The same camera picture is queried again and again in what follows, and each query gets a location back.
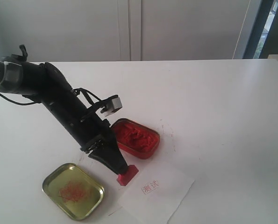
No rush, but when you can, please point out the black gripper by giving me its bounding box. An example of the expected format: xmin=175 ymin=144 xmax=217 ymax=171
xmin=42 ymin=90 xmax=128 ymax=174

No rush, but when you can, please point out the red rubber stamp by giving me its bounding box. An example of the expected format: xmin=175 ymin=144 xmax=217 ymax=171
xmin=117 ymin=165 xmax=139 ymax=186

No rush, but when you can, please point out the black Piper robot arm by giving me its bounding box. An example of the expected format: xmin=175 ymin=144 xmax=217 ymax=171
xmin=0 ymin=55 xmax=128 ymax=175

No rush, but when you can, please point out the red ink paste tin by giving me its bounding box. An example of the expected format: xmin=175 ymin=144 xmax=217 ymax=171
xmin=111 ymin=118 xmax=160 ymax=160

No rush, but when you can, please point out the gold metal tin lid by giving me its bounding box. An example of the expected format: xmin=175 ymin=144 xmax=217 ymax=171
xmin=42 ymin=163 xmax=105 ymax=221

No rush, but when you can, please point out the white paper sheet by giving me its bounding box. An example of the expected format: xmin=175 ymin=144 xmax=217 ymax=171
xmin=118 ymin=162 xmax=194 ymax=224

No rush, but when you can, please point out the white zip tie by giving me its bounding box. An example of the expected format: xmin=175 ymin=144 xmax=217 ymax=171
xmin=0 ymin=61 xmax=9 ymax=85

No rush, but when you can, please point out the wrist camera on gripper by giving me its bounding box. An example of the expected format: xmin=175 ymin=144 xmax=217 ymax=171
xmin=100 ymin=95 xmax=122 ymax=117

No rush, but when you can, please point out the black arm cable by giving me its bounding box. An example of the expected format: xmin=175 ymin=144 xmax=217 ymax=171
xmin=11 ymin=45 xmax=29 ymax=63

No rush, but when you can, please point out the dark window frame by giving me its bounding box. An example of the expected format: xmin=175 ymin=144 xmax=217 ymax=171
xmin=242 ymin=0 xmax=278 ymax=59

